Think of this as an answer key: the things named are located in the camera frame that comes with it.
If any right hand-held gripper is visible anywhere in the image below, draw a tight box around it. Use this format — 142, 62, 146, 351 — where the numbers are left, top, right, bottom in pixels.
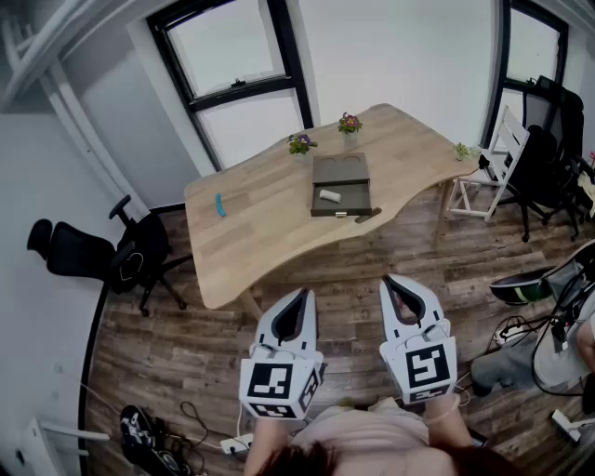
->
378, 273, 460, 406

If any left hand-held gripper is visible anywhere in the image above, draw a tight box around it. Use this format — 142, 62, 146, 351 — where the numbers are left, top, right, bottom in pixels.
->
238, 286, 325, 422

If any grey drawer box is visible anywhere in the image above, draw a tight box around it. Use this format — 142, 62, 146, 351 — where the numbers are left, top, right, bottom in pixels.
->
310, 152, 376, 218

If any person's right forearm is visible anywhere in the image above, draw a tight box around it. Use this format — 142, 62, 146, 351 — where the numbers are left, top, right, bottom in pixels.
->
425, 392, 473, 450

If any person's left forearm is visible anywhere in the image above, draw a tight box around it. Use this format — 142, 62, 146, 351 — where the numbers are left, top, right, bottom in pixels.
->
244, 416, 298, 476

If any wooden table leg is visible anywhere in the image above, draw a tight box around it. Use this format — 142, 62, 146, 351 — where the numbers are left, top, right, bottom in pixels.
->
239, 285, 266, 322
431, 178, 455, 247

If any white power strip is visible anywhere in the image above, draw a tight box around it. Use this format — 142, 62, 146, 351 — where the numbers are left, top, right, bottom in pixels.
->
219, 432, 256, 456
493, 323, 526, 343
550, 408, 585, 443

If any black green round device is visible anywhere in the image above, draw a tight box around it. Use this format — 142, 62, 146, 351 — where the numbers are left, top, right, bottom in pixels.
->
489, 272, 554, 307

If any person's pink shirt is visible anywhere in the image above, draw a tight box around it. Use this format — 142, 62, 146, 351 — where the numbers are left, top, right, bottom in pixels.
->
290, 397, 470, 476

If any small green potted plant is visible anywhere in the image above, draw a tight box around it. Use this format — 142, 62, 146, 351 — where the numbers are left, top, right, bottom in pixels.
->
450, 141, 483, 163

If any black white patterned object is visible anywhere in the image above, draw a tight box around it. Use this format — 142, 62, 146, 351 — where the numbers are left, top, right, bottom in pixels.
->
119, 403, 157, 461

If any purple flower potted plant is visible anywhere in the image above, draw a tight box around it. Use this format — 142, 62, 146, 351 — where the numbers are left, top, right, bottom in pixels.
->
286, 133, 319, 164

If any pink flower potted plant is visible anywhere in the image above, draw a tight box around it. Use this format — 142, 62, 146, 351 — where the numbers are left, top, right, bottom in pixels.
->
337, 112, 364, 144

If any black office chair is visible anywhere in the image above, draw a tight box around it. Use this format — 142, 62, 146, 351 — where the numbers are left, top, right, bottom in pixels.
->
26, 194, 192, 318
483, 73, 591, 244

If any white folding chair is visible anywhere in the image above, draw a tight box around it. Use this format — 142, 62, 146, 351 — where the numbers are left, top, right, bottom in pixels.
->
446, 105, 531, 222

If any cream cloth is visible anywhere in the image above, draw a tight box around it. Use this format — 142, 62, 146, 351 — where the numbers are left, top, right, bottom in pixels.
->
577, 170, 595, 205

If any black framed window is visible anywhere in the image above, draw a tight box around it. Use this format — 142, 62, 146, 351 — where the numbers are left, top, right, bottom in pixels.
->
481, 0, 571, 150
146, 0, 315, 173

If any thin wrist bracelet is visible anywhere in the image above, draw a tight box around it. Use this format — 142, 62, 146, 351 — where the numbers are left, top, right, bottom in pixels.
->
426, 393, 462, 423

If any black floor cable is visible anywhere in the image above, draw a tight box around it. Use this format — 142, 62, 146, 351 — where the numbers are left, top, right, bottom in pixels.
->
178, 400, 224, 466

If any black cable bundle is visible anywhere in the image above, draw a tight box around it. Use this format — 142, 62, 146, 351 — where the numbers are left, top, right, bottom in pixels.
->
538, 264, 595, 396

